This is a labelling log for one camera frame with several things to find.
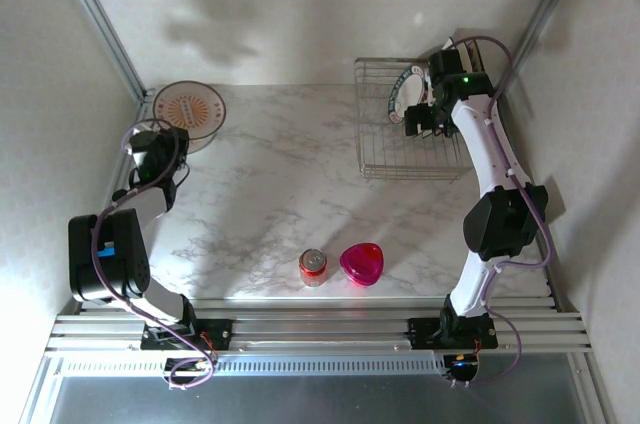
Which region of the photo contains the pink plastic container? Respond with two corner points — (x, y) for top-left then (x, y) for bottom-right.
(339, 242), (386, 289)

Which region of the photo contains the aluminium rail beam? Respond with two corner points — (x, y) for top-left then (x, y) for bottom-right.
(44, 296), (596, 356)

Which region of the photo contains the slotted metal cable tray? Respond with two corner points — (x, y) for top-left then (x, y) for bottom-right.
(58, 349), (446, 378)

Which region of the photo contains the round plate with lettered rim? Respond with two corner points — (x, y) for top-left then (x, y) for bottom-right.
(387, 63), (427, 126)

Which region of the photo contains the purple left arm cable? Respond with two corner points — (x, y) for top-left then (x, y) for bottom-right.
(91, 118), (216, 391)

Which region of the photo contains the metal wire dish rack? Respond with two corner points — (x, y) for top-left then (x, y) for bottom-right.
(353, 56), (475, 183)

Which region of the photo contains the red soda can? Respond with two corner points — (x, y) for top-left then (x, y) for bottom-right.
(298, 247), (330, 289)

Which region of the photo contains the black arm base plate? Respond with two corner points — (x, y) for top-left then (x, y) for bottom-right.
(140, 318), (234, 351)
(407, 316), (500, 350)

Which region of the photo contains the aluminium upright post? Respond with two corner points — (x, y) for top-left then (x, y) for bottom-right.
(47, 0), (157, 104)
(492, 0), (592, 95)

